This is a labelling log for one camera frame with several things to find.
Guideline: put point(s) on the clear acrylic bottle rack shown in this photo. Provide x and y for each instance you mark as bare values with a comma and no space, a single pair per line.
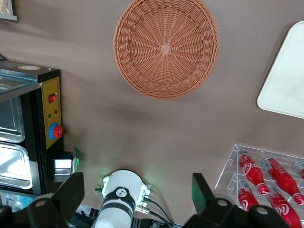
228,171

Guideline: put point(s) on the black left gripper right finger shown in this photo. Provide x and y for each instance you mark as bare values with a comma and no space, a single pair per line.
204,204

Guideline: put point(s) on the white rectangular snack tray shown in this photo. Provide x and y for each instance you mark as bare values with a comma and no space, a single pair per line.
14,17

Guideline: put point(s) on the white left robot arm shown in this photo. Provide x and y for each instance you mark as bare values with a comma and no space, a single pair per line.
121,202

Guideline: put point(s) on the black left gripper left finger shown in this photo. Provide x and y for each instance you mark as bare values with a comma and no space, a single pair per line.
64,197

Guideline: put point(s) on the round brown wicker basket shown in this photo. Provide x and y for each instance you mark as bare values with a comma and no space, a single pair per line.
166,47

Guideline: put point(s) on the red cola bottle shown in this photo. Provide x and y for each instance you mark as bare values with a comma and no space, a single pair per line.
245,197
251,171
299,168
282,206
282,178

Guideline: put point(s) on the clear puffed snack bag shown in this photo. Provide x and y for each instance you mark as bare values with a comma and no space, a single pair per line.
4,6

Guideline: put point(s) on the cream plastic tray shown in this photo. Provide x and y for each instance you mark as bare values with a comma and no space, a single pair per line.
285,78

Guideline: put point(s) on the black glass food warmer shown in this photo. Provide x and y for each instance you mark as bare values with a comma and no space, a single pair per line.
51,107

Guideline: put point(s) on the steel warmer pan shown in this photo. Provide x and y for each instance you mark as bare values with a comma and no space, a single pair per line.
10,118
14,166

